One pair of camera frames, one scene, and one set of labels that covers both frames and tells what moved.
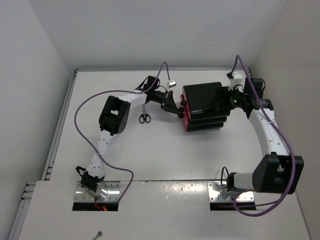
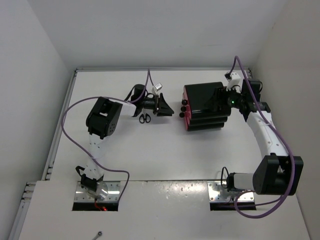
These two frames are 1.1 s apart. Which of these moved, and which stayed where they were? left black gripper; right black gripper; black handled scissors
Moved: left black gripper
Stayed: right black gripper; black handled scissors
